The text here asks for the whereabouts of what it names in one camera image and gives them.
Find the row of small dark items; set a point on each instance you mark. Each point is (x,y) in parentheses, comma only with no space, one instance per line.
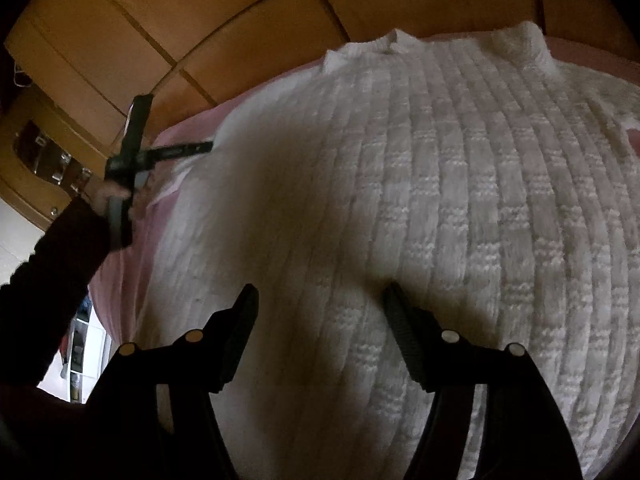
(50,157)

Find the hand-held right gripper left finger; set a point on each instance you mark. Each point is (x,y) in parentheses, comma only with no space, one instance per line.
(242,330)

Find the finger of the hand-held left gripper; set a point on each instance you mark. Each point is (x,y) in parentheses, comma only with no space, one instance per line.
(182,150)

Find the wooden wardrobe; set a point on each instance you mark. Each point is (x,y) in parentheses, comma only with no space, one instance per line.
(150,25)

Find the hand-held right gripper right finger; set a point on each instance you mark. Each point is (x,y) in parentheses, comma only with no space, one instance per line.
(405,335)

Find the person's left hand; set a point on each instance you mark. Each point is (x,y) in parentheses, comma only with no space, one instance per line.
(100,192)

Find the pink bedsheet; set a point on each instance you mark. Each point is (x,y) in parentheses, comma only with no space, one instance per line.
(175,132)

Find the white shelf unit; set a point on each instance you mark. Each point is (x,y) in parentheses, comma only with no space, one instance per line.
(82,350)

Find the person's left forearm dark sleeve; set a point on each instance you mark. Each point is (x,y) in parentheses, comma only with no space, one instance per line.
(45,280)

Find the white knitted sweater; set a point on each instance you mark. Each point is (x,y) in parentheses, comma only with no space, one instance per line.
(400,185)

